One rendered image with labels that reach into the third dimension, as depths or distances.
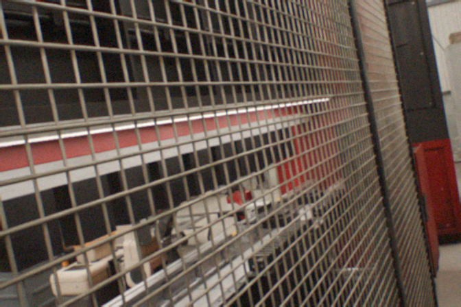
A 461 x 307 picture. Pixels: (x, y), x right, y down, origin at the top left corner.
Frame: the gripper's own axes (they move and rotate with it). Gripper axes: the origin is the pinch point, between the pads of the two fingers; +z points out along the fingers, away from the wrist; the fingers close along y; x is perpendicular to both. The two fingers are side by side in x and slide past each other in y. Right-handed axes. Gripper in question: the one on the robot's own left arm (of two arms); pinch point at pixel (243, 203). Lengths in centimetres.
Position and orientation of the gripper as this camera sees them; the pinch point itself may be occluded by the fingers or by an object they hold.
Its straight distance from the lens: 242.6
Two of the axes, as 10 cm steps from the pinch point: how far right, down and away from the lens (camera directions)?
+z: 5.6, 8.1, -1.7
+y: 4.6, -1.3, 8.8
